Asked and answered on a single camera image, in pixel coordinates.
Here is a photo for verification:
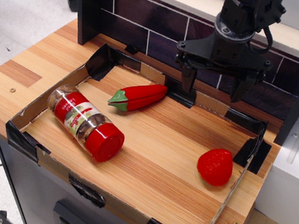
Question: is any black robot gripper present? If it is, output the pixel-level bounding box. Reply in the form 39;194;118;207
175;33;273;103

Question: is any basil spice bottle red cap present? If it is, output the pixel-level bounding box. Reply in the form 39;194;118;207
48;85;125;162

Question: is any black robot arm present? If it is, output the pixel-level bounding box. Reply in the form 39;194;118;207
175;0;286;103

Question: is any cardboard fence with black tape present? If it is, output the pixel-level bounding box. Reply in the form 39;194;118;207
6;44;271;224

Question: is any dark brick pattern back panel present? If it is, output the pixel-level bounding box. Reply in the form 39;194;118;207
56;0;299;149

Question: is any red toy strawberry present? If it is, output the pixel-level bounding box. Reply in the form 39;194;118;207
197;149;233;187

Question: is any red toy chili pepper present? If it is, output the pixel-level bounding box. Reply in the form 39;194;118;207
107;84;168;111

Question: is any white grooved side cabinet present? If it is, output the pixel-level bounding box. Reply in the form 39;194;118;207
255;118;299;224

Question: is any black chair caster wheel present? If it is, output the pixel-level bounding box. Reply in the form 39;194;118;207
67;0;78;12

